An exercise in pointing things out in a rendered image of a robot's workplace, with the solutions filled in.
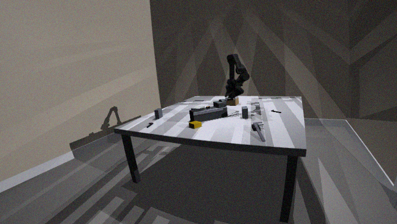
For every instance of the yellow block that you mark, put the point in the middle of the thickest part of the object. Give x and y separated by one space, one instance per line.
195 124

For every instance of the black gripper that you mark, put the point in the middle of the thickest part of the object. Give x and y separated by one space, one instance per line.
237 89

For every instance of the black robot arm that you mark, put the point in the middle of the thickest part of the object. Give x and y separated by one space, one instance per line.
240 69

